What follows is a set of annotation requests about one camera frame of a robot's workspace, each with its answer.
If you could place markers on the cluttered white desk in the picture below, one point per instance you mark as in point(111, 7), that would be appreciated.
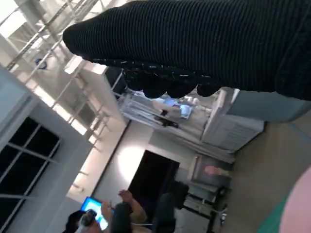
point(150, 114)

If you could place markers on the black office chair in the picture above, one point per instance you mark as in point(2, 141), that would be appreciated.
point(170, 206)

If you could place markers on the dark doorway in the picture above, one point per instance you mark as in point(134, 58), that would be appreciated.
point(153, 174)

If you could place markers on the blue lit monitor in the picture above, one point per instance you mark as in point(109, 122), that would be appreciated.
point(93, 206)

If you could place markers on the pink bowl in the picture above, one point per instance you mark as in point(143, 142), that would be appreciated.
point(301, 206)

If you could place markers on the dark framed window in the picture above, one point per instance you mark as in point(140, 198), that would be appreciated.
point(26, 170)

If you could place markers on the grey frame with pink shape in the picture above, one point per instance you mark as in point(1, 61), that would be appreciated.
point(211, 170)

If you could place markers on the white ventilated cabinet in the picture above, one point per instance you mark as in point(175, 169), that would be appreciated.
point(233, 131)

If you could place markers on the person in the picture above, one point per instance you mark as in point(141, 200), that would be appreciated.
point(73, 221)
point(136, 213)

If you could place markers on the green cutting mat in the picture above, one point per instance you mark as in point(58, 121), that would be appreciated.
point(272, 218)

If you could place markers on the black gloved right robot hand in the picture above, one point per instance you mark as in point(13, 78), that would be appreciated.
point(194, 43)

